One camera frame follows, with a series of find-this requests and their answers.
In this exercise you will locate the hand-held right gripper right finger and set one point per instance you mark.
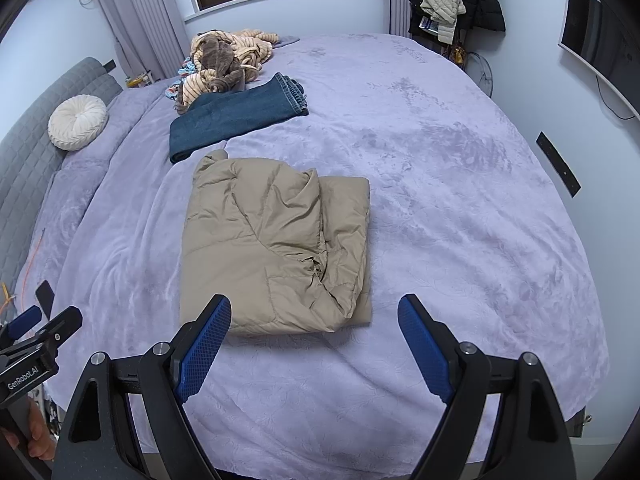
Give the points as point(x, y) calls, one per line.
point(422, 345)

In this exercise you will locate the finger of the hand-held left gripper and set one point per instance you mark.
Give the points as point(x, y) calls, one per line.
point(25, 321)
point(62, 327)

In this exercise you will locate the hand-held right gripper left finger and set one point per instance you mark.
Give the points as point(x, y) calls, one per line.
point(205, 345)

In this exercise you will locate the beige puffer jacket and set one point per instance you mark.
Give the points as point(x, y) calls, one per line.
point(442, 15)
point(250, 240)

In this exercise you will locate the person's left hand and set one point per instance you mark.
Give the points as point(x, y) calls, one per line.
point(37, 427)

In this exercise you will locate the black phone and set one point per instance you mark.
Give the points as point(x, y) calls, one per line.
point(46, 297)

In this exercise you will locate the grey quilted headboard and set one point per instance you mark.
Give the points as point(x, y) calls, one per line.
point(30, 135)

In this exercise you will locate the round cream pillow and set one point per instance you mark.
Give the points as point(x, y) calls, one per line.
point(77, 122)

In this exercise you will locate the folded blue jeans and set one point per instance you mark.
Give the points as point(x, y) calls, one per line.
point(235, 115)

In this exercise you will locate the standing fan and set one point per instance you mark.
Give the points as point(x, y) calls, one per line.
point(482, 77)

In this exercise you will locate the colourful printed cloth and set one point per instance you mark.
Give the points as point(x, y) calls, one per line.
point(186, 67)

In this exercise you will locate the brown plush garment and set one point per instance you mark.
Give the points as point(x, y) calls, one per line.
point(217, 60)

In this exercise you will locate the striped plush garment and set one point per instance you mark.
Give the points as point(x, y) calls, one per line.
point(250, 47)

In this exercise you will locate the hanging beige puffer jacket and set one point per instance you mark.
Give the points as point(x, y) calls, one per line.
point(442, 15)

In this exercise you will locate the black wall strip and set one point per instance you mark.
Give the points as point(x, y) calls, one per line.
point(559, 164)

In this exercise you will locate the wall television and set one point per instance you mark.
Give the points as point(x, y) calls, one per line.
point(595, 30)

